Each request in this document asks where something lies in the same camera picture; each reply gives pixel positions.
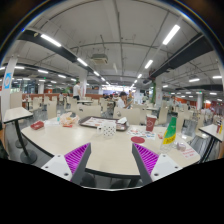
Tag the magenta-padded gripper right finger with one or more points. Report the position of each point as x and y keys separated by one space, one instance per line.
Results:
x=146 y=160

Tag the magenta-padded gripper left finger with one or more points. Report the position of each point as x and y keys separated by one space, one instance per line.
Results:
x=76 y=160

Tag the clear bottle with green label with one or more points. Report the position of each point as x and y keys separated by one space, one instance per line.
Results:
x=170 y=133

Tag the flat round red coaster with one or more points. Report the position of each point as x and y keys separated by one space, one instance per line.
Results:
x=138 y=140

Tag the red sauce packet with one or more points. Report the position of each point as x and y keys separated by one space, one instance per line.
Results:
x=161 y=135

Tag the red paper cup with lid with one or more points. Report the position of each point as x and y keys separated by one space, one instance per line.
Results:
x=151 y=123

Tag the crumpled food wrapper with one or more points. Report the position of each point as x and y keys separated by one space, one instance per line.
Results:
x=68 y=120

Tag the dark brown food tray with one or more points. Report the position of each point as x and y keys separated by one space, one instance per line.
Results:
x=95 y=122

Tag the white polka-dot mug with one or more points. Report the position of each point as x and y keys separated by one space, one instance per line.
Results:
x=108 y=129

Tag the white paper napkin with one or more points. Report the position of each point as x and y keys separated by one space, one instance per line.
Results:
x=122 y=121

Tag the beige dining chairs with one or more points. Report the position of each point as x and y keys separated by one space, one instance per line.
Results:
x=88 y=111

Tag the small red pack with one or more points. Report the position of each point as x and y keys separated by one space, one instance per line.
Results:
x=37 y=125

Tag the person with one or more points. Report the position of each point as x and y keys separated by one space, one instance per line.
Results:
x=76 y=90
x=121 y=101

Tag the white table with black legs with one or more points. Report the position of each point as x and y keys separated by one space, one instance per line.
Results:
x=210 y=129

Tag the ceiling air conditioner unit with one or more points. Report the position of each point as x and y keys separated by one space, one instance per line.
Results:
x=99 y=59

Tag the ceiling strip lights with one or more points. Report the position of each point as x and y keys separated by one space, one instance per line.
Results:
x=171 y=34

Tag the white table with black post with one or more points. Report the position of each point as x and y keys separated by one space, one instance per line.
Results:
x=16 y=114

